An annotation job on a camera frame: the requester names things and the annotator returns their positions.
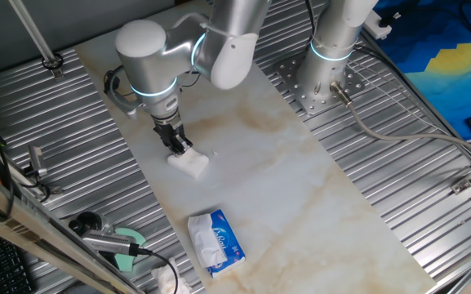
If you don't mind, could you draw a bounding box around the black ring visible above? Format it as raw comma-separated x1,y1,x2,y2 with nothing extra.
41,52,64,71

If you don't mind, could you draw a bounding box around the black cable of small camera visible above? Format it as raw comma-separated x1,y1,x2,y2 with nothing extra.
0,97,52,217

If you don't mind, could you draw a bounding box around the black round mount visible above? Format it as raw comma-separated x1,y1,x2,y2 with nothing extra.
68,211,109,238

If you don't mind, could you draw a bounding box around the thick grey cable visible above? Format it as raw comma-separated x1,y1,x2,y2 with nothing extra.
329,81,471,164

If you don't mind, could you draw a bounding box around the aluminium pole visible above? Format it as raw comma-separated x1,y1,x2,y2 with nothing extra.
8,0,64,79

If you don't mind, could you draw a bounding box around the silver ribbed camera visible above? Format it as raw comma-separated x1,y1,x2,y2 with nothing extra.
80,228,141,257

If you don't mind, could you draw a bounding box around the black plug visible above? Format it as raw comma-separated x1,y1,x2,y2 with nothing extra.
377,11,402,29

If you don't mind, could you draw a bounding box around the blue and yellow mat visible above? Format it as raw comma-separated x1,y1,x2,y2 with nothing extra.
371,0,471,142

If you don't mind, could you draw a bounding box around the metal corner bracket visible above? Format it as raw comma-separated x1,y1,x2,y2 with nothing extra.
450,177,471,195

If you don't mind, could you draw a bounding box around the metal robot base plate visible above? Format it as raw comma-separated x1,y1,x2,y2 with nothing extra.
275,52,366,116

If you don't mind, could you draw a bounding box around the white power strip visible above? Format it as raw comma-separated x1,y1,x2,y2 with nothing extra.
361,10,393,41

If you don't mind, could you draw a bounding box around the green disc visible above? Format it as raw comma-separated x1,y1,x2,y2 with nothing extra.
112,226,148,273

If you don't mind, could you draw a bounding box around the blue tissue pack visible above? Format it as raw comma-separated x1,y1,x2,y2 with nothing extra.
187,208,247,279

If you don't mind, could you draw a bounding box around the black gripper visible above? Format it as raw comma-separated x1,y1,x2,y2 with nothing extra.
153,120,193,157

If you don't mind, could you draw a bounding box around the crumpled white tissue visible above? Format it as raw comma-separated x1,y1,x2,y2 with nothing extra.
151,256,193,294

